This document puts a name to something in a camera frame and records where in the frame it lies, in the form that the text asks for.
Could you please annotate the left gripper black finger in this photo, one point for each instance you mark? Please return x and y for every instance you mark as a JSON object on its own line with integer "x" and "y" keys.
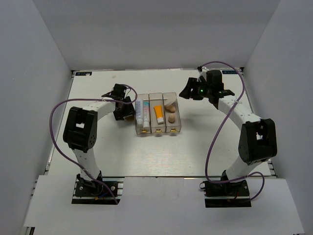
{"x": 128, "y": 109}
{"x": 119, "y": 115}

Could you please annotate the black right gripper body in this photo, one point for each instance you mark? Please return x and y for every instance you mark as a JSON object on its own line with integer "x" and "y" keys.
{"x": 203, "y": 89}

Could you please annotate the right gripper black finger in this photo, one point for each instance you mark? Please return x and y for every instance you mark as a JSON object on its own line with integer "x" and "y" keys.
{"x": 195, "y": 96}
{"x": 189, "y": 91}

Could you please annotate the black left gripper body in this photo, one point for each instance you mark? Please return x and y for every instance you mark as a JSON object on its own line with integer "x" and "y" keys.
{"x": 122, "y": 107}

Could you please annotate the clear white cosmetic tube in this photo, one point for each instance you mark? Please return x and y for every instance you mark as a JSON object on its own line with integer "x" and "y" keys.
{"x": 139, "y": 112}

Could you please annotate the round white powder puff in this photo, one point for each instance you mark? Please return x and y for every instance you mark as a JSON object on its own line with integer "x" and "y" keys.
{"x": 169, "y": 100}

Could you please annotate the teal pink gradient tube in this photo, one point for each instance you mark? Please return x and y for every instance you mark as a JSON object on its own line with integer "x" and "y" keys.
{"x": 146, "y": 114}

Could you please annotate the orange cream tube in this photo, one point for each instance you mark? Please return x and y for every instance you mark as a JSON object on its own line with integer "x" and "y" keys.
{"x": 159, "y": 114}

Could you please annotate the beige makeup sponge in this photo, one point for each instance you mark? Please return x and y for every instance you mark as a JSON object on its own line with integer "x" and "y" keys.
{"x": 172, "y": 118}
{"x": 171, "y": 108}

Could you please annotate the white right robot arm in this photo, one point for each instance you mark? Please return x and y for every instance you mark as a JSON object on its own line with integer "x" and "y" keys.
{"x": 257, "y": 142}

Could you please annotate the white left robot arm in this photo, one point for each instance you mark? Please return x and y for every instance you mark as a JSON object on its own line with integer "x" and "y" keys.
{"x": 81, "y": 128}

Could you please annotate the clear left organizer bin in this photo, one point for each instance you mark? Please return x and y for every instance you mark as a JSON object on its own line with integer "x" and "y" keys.
{"x": 141, "y": 130}

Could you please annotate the clear organizer bin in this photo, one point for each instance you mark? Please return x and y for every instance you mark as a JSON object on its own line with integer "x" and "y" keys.
{"x": 156, "y": 99}
{"x": 172, "y": 127}
{"x": 141, "y": 130}

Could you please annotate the blue label sticker right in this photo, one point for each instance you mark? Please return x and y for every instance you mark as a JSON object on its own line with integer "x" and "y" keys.
{"x": 229, "y": 72}

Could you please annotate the blue label sticker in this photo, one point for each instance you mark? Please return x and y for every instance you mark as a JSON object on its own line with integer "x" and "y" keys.
{"x": 229, "y": 72}
{"x": 87, "y": 73}

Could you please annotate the clear middle organizer bin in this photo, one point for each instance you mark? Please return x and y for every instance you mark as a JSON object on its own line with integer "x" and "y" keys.
{"x": 156, "y": 99}

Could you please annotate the clear right organizer bin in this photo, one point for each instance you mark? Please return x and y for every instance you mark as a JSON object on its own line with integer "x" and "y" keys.
{"x": 172, "y": 127}

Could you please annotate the blue label sticker left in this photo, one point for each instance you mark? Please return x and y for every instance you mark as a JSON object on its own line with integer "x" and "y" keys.
{"x": 87, "y": 73}

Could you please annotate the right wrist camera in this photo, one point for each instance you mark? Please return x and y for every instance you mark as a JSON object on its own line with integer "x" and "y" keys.
{"x": 202, "y": 74}

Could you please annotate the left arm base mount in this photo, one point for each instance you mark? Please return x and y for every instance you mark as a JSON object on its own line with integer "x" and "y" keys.
{"x": 91, "y": 193}

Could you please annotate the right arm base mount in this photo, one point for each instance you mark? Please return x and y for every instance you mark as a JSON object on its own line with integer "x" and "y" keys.
{"x": 228, "y": 195}

